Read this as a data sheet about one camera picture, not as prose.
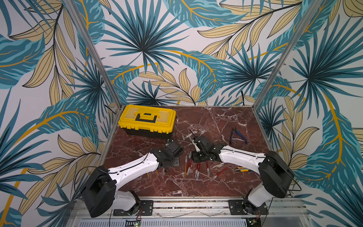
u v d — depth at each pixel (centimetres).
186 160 90
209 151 66
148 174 84
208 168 88
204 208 75
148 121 86
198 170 86
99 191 40
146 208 74
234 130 105
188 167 87
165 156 60
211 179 84
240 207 73
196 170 86
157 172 85
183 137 100
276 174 44
